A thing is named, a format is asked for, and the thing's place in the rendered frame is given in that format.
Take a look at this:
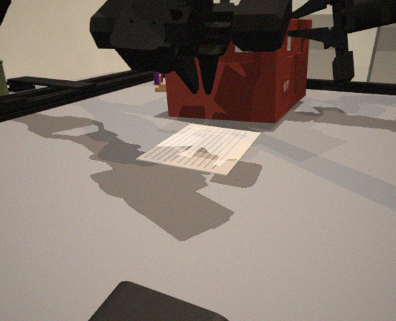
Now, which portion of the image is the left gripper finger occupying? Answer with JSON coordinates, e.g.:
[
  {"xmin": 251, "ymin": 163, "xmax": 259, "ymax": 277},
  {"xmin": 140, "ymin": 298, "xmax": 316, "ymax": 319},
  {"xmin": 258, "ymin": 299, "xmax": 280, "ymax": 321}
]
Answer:
[
  {"xmin": 175, "ymin": 56, "xmax": 199, "ymax": 94},
  {"xmin": 194, "ymin": 33, "xmax": 232, "ymax": 95}
]

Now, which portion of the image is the dark red plastic crate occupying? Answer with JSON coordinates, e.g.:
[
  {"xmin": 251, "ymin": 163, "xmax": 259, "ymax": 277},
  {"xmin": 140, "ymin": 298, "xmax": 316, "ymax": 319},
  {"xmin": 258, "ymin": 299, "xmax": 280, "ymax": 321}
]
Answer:
[{"xmin": 165, "ymin": 19, "xmax": 312, "ymax": 123}]

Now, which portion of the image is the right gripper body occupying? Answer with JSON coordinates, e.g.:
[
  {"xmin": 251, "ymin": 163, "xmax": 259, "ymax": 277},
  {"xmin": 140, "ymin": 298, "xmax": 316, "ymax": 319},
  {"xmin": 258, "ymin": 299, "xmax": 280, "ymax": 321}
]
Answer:
[{"xmin": 324, "ymin": 0, "xmax": 396, "ymax": 84}]

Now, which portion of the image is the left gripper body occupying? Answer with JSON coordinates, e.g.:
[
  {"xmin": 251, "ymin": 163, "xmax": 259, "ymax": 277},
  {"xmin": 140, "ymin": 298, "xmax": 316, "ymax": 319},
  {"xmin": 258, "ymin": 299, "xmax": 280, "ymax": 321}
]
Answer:
[{"xmin": 90, "ymin": 0, "xmax": 292, "ymax": 51}]

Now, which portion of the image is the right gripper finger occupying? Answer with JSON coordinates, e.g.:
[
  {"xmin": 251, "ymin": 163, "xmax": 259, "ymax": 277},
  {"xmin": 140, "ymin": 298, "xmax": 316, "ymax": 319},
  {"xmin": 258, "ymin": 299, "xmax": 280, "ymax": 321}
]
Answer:
[
  {"xmin": 291, "ymin": 0, "xmax": 327, "ymax": 19},
  {"xmin": 288, "ymin": 27, "xmax": 329, "ymax": 49}
]

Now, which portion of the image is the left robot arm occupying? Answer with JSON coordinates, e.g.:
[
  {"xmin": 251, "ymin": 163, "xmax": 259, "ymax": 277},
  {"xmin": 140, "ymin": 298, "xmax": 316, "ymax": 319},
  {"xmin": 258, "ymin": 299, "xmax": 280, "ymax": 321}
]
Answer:
[{"xmin": 110, "ymin": 0, "xmax": 205, "ymax": 74}]

